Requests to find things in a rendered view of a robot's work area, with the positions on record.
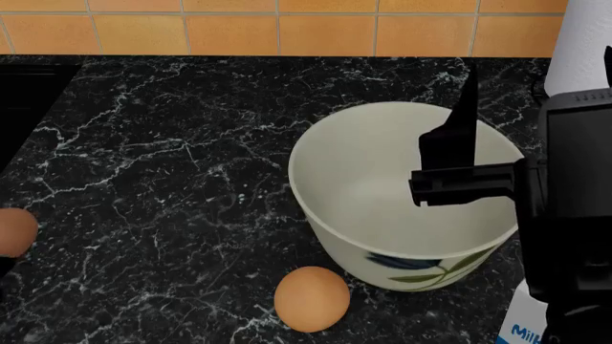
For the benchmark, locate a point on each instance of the white paper towel roll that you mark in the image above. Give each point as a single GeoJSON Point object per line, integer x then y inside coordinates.
{"type": "Point", "coordinates": [581, 43]}

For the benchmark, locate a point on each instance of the brown egg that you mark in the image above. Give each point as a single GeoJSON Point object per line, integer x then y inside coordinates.
{"type": "Point", "coordinates": [312, 299]}
{"type": "Point", "coordinates": [15, 232]}

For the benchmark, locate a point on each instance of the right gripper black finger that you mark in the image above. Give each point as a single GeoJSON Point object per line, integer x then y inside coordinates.
{"type": "Point", "coordinates": [608, 68]}
{"type": "Point", "coordinates": [454, 143]}

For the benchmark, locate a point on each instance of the white bowl with leaf print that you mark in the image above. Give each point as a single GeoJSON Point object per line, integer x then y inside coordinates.
{"type": "Point", "coordinates": [363, 186]}

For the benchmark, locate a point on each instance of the white blue milk carton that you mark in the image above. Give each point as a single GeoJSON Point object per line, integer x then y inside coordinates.
{"type": "Point", "coordinates": [518, 319]}

